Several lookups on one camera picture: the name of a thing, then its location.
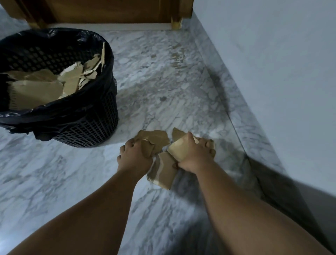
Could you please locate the person's right hand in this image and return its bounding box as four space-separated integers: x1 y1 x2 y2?
177 131 216 174

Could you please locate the black mesh waste basket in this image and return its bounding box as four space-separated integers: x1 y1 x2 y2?
0 39 119 148

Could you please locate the black plastic bin liner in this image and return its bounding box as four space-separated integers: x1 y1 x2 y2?
0 28 117 142

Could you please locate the taped brown cardboard piece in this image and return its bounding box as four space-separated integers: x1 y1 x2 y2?
146 151 179 191

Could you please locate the person's left hand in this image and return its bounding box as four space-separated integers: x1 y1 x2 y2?
117 138 156 182

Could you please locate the person's left forearm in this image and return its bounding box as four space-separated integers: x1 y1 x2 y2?
6 169 146 255

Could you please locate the pile of cardboard scraps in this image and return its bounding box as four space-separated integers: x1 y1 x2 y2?
6 42 106 111

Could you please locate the torn brown cardboard piece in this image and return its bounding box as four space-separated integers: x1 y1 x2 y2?
133 129 171 158
167 128 200 162

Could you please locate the brown wooden door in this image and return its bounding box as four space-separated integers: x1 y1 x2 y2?
0 0 195 30

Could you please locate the person's right forearm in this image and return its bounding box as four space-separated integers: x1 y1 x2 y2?
195 168 334 255

